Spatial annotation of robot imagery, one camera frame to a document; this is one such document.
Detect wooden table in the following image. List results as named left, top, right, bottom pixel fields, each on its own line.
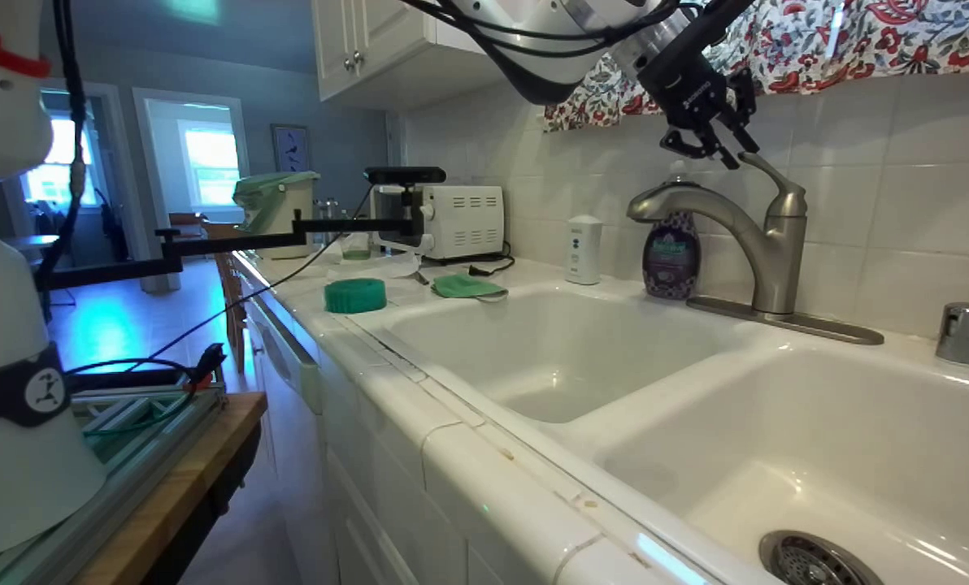
left=68, top=388, right=272, bottom=585

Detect white upper cabinets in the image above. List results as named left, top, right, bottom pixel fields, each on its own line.
left=308, top=0, right=512, bottom=114

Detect green sponge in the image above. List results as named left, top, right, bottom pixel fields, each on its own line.
left=323, top=278, right=390, bottom=320

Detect white door with window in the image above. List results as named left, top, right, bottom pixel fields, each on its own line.
left=129, top=87, right=253, bottom=231

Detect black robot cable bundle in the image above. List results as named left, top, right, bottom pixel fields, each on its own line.
left=400, top=0, right=686, bottom=109

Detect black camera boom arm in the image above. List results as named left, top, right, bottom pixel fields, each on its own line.
left=33, top=206, right=429, bottom=296

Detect framed wall picture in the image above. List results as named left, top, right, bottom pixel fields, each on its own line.
left=266, top=120, right=316, bottom=180

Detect white framed window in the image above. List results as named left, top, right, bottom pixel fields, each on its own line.
left=20, top=87, right=114, bottom=211

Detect white base cabinet doors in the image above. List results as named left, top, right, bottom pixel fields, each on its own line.
left=237, top=271, right=575, bottom=585

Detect purple floral spray can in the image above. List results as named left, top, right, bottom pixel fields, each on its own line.
left=641, top=208, right=705, bottom=304

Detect metal sink sprayer cap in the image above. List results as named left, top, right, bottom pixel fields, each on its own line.
left=934, top=300, right=969, bottom=368

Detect brushed nickel faucet handle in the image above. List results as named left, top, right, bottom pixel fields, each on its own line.
left=735, top=150, right=812, bottom=220

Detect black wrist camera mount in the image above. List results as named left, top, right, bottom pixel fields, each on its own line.
left=656, top=0, right=757, bottom=66

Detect white pump soap dispenser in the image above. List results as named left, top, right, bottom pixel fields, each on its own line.
left=562, top=211, right=608, bottom=290

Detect floral curtain valance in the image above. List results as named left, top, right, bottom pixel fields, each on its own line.
left=541, top=0, right=969, bottom=137

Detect green cloth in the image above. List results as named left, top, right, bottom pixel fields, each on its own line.
left=425, top=271, right=510, bottom=305

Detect white toaster oven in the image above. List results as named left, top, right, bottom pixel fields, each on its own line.
left=366, top=180, right=510, bottom=268

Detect brushed nickel faucet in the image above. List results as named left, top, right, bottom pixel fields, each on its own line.
left=624, top=177, right=891, bottom=349

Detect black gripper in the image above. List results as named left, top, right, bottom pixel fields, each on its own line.
left=635, top=29, right=768, bottom=174

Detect black camera cable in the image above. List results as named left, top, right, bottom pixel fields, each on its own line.
left=66, top=231, right=348, bottom=378

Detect metal drain strainer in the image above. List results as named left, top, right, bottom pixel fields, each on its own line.
left=755, top=527, right=887, bottom=585

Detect white double basin sink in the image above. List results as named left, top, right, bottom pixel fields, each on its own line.
left=366, top=273, right=969, bottom=585

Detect green tray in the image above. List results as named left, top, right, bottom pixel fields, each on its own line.
left=66, top=378, right=232, bottom=465

